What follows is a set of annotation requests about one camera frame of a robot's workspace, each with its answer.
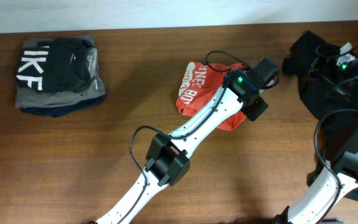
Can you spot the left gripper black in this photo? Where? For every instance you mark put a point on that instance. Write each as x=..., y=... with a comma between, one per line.
x=254, y=109

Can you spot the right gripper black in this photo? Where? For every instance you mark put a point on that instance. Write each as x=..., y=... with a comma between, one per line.
x=329, y=65

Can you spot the red soccer t-shirt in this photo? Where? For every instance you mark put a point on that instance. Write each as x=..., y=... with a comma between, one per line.
x=199, y=85

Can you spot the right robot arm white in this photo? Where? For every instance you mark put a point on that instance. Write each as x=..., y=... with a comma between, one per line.
x=336, y=175

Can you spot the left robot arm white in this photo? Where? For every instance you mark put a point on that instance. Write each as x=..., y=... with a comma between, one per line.
x=168, y=157

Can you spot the folded black Nike t-shirt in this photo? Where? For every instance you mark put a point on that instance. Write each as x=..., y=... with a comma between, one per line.
x=54, y=65

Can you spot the folded navy t-shirt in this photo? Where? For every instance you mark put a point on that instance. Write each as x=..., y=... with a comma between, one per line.
x=63, y=110

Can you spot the folded grey t-shirt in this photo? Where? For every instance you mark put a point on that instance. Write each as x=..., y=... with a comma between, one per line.
x=27, y=97

